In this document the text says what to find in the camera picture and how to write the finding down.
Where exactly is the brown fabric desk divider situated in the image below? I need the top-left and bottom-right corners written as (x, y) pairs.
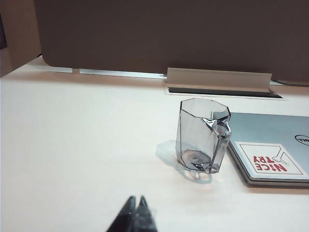
top-left (33, 0), bottom-right (309, 85)

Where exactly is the white box behind laptop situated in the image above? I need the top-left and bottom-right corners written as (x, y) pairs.
top-left (166, 67), bottom-right (273, 93)

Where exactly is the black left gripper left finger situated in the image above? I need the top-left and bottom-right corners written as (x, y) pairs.
top-left (107, 195), bottom-right (137, 232)

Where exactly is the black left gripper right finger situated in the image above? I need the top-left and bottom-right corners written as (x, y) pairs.
top-left (135, 194), bottom-right (159, 232)

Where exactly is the silver Dell laptop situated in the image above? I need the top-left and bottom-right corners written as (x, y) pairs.
top-left (226, 111), bottom-right (309, 189)

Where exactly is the white red-lettered sticker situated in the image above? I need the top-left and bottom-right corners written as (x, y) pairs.
top-left (239, 143), bottom-right (309, 176)

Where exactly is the clear faceted plastic cup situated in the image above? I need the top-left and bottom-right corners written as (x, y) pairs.
top-left (175, 98), bottom-right (232, 174)

